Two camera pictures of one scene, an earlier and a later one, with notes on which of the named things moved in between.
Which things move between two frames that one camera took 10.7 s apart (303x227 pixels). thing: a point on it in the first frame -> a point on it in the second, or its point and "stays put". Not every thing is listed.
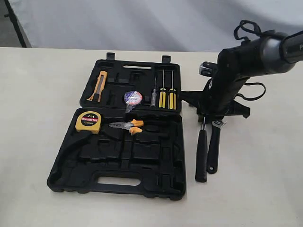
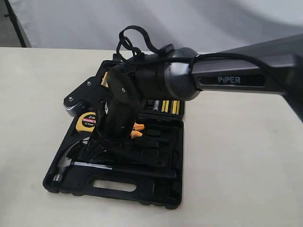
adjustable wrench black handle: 212,162 -> 139,158
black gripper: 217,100 -> 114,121
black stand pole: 16,25 stays put
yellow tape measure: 91,121 stays put
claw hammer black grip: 201,167 -> 143,170
